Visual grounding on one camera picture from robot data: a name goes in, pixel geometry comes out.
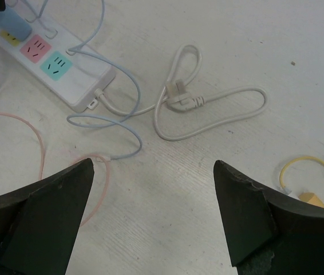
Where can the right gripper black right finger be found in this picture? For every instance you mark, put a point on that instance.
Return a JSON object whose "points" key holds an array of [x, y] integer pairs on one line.
{"points": [[268, 232]]}

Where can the white colourful power strip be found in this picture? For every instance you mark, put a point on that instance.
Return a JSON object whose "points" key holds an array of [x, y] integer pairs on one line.
{"points": [[73, 77]]}

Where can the yellow charger plug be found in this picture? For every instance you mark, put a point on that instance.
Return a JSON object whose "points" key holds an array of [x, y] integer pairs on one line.
{"points": [[311, 198]]}

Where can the blue charger plug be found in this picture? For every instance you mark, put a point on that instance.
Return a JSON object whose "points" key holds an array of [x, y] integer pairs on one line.
{"points": [[13, 24]]}

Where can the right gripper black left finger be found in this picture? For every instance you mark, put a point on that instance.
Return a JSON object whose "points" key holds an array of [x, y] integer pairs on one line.
{"points": [[39, 223]]}

